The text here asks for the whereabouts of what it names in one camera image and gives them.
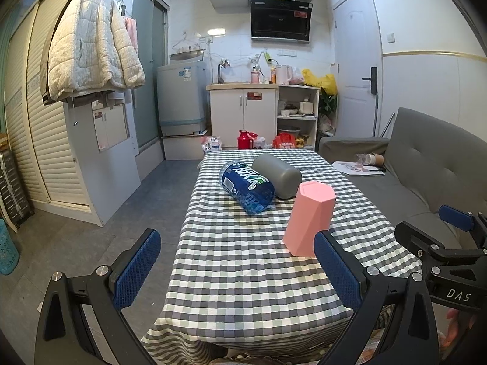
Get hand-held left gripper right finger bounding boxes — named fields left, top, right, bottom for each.
left=314, top=230, right=440, bottom=365

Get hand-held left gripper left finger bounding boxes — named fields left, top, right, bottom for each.
left=35, top=229, right=162, bottom=365

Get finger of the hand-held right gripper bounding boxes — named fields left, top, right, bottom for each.
left=395, top=221, right=487, bottom=274
left=439, top=204, right=487, bottom=249

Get pink faceted cup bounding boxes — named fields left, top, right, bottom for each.
left=282, top=182, right=336, bottom=257

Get grey cup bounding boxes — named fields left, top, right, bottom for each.
left=252, top=153, right=302, bottom=199

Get person's right hand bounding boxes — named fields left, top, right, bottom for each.
left=443, top=308, right=476, bottom=362

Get grey sofa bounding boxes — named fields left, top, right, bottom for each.
left=319, top=107, right=487, bottom=253

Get white printed papers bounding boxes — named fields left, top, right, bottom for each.
left=332, top=160, right=386, bottom=177

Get checkered tablecloth table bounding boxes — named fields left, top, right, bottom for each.
left=141, top=149, right=423, bottom=362

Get white cabinet panel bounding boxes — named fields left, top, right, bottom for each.
left=63, top=97, right=142, bottom=227

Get blue label water bottle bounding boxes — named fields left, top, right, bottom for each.
left=219, top=160, right=275, bottom=215

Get teal plastic basket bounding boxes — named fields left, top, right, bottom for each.
left=0, top=218, right=20, bottom=276

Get white washing machine platform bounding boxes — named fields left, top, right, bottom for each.
left=161, top=133, right=208, bottom=160

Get red snack packets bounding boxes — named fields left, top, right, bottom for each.
left=272, top=133, right=298, bottom=150

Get dark ribbed suitcase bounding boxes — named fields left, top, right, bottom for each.
left=0, top=148, right=34, bottom=231

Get white tissue pack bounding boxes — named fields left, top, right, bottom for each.
left=201, top=136, right=223, bottom=153

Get cream louvered wardrobe doors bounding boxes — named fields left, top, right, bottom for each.
left=4, top=0, right=93, bottom=214

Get grey washing machine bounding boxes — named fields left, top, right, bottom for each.
left=156, top=61, right=209, bottom=136

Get white sink cabinet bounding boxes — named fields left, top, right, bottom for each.
left=206, top=84, right=279, bottom=151

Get white open shelf unit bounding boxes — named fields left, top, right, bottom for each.
left=276, top=85, right=321, bottom=151

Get yellow plastic bag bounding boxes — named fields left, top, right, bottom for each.
left=302, top=68, right=338, bottom=96

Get frosted glass sliding door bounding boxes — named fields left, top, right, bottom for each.
left=131, top=0, right=170, bottom=157

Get white door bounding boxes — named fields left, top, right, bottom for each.
left=332, top=0, right=383, bottom=138

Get white electric kettle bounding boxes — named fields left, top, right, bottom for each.
left=275, top=64, right=293, bottom=85

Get metal basin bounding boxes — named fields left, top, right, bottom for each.
left=169, top=47, right=205, bottom=62

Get white quilted jacket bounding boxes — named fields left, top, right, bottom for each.
left=41, top=0, right=146, bottom=103

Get white clothes hanger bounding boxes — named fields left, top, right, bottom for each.
left=171, top=32, right=202, bottom=52

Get pink hanging garment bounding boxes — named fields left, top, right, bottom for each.
left=124, top=16, right=138, bottom=51

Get black range hood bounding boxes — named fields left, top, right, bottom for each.
left=248, top=0, right=314, bottom=42

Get black door lock handle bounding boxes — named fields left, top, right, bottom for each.
left=363, top=67, right=378, bottom=94

